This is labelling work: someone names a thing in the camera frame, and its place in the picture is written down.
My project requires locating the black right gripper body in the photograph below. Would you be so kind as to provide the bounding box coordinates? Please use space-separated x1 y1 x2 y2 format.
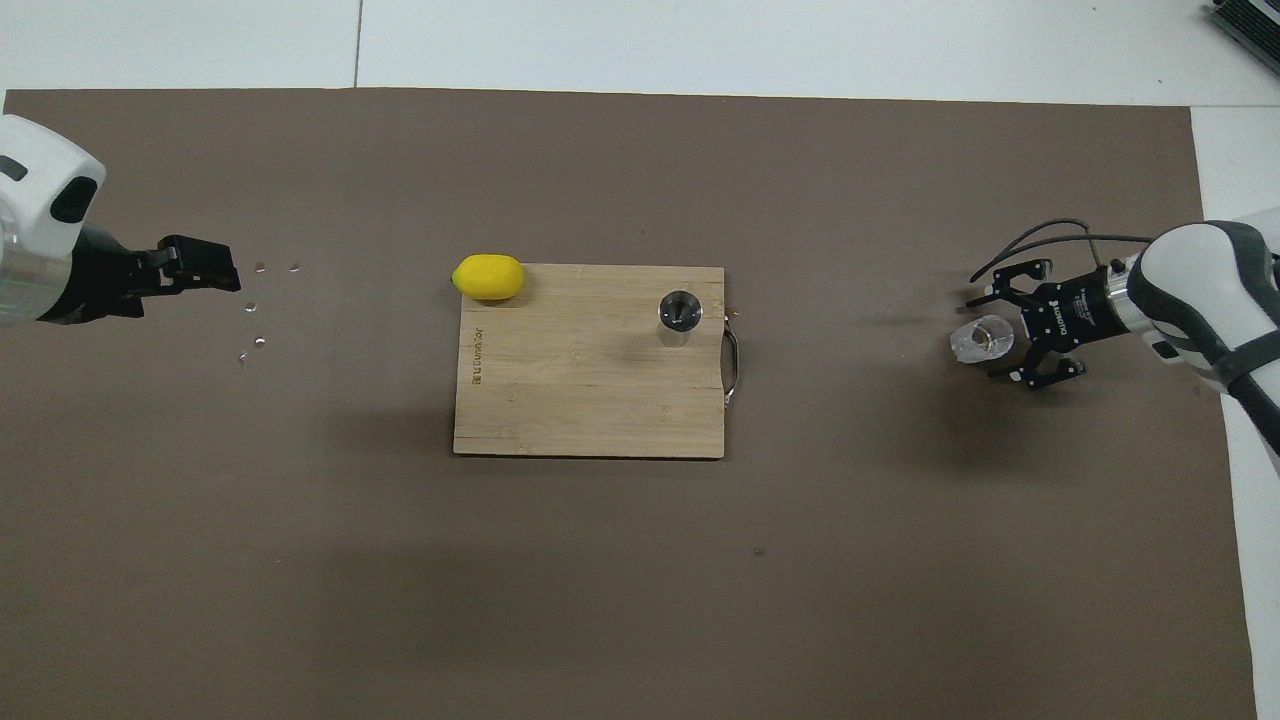
1022 268 1126 346

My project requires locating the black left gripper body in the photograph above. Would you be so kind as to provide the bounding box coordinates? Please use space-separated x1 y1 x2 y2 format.
40 225 161 323

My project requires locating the clear glass cup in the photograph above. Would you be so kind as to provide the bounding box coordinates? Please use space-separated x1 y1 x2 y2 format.
948 315 1015 364

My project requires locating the steel jigger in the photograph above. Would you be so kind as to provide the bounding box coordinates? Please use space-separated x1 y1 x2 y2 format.
657 290 704 349

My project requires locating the yellow lemon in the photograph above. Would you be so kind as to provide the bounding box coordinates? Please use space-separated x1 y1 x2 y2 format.
451 254 526 303

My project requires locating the grey ribbed metal object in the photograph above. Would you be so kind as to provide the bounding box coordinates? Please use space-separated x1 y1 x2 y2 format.
1205 0 1280 43

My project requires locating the wooden cutting board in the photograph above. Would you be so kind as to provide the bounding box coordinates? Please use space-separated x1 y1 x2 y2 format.
452 263 741 461

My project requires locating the brown table mat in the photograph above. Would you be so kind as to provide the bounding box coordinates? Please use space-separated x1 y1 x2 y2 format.
0 88 1259 720

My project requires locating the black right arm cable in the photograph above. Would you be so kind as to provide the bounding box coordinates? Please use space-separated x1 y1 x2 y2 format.
968 219 1156 286

